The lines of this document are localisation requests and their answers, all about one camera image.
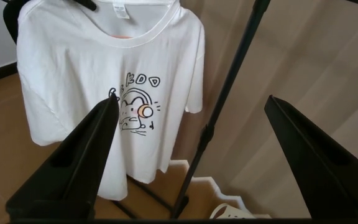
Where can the black garment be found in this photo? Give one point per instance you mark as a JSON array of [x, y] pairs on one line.
[[9, 18]]

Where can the black clothes rack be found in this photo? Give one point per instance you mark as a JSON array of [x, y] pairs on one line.
[[228, 84]]

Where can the white garment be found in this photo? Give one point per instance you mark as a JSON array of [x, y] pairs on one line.
[[73, 68]]

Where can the white laundry basket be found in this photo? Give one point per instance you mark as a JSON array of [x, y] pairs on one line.
[[228, 213]]

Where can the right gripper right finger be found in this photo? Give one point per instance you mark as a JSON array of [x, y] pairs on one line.
[[328, 174]]

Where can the pink clothes hanger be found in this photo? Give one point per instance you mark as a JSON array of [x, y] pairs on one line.
[[121, 36]]

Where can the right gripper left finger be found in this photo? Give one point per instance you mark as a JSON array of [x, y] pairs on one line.
[[64, 183]]

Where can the beige curtain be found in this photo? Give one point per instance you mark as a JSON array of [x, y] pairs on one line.
[[306, 62]]

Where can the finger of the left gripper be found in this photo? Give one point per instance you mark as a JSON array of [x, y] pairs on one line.
[[87, 3]]

